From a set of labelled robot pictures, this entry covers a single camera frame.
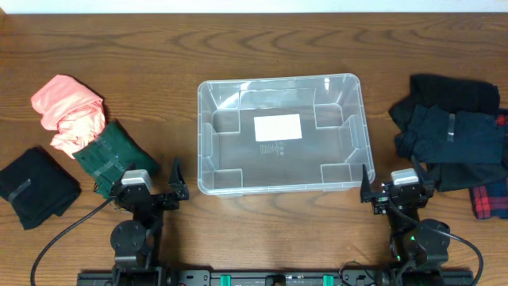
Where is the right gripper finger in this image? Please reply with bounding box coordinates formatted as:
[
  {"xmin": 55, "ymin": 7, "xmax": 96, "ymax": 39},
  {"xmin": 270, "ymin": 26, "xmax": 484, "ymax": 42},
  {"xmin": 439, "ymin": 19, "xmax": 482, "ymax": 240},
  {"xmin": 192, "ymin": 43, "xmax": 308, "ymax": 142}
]
[
  {"xmin": 360, "ymin": 164, "xmax": 375, "ymax": 203},
  {"xmin": 410, "ymin": 155, "xmax": 429, "ymax": 184}
]

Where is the navy garment with tape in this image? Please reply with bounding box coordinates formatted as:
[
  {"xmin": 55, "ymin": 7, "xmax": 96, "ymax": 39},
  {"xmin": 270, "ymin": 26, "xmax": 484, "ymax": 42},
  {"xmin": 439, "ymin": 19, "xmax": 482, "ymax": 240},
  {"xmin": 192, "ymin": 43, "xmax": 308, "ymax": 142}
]
[{"xmin": 394, "ymin": 105, "xmax": 504, "ymax": 164}]

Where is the dark green garment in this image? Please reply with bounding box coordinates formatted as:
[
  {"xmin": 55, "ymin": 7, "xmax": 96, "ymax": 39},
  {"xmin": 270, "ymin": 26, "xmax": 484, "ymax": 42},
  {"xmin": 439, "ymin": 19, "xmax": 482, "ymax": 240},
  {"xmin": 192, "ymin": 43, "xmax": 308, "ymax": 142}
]
[{"xmin": 72, "ymin": 122, "xmax": 160, "ymax": 199}]

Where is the red plaid flannel shirt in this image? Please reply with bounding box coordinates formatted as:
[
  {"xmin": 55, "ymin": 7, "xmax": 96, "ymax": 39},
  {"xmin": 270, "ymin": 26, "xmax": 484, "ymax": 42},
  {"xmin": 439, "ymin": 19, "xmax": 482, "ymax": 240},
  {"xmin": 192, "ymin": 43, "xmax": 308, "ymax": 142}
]
[{"xmin": 469, "ymin": 109, "xmax": 507, "ymax": 219}]

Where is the large black garment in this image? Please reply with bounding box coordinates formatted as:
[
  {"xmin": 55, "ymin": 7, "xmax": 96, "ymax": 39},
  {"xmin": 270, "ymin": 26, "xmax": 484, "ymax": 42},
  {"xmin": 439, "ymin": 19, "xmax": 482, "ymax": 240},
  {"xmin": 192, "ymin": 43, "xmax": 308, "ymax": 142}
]
[{"xmin": 389, "ymin": 74, "xmax": 501, "ymax": 191}]

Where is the black garment with tape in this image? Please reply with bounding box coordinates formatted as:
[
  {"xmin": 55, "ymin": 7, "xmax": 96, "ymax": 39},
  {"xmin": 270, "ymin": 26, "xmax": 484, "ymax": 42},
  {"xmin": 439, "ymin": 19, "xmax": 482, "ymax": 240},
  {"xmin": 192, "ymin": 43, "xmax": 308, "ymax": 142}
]
[{"xmin": 1, "ymin": 147, "xmax": 81, "ymax": 230}]

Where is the pink shirt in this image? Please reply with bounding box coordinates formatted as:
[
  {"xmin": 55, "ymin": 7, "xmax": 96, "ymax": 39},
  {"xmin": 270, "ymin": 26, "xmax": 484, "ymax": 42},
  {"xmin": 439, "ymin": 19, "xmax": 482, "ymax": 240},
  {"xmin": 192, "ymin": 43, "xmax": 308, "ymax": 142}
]
[{"xmin": 31, "ymin": 75, "xmax": 106, "ymax": 158}]

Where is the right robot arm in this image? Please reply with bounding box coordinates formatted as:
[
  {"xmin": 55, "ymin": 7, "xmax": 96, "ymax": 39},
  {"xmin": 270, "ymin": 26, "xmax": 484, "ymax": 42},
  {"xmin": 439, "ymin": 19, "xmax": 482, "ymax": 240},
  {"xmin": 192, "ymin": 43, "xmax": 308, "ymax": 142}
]
[{"xmin": 360, "ymin": 157, "xmax": 450, "ymax": 286}]

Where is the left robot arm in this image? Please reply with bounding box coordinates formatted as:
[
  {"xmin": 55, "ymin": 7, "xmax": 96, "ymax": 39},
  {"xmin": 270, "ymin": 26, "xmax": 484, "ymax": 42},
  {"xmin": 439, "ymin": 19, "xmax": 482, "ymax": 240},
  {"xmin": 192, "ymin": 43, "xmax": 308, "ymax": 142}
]
[{"xmin": 110, "ymin": 158, "xmax": 190, "ymax": 286}]

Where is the clear plastic storage container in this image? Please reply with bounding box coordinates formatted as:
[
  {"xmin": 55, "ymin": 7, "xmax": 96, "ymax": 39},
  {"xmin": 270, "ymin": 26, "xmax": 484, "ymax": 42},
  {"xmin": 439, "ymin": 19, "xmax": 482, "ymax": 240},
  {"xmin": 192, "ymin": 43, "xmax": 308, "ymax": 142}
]
[{"xmin": 197, "ymin": 73, "xmax": 375, "ymax": 196}]

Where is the white label in container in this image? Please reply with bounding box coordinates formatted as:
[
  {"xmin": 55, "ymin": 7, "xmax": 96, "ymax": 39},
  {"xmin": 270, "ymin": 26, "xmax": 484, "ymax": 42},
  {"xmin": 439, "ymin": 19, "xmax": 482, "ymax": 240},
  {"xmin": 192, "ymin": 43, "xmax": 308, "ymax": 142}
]
[{"xmin": 254, "ymin": 114, "xmax": 302, "ymax": 141}]

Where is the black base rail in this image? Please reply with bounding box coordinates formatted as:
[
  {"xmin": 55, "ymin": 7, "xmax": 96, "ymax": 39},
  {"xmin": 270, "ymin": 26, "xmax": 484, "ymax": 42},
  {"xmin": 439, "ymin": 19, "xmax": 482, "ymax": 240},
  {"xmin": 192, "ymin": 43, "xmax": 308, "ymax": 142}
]
[{"xmin": 77, "ymin": 269, "xmax": 475, "ymax": 286}]

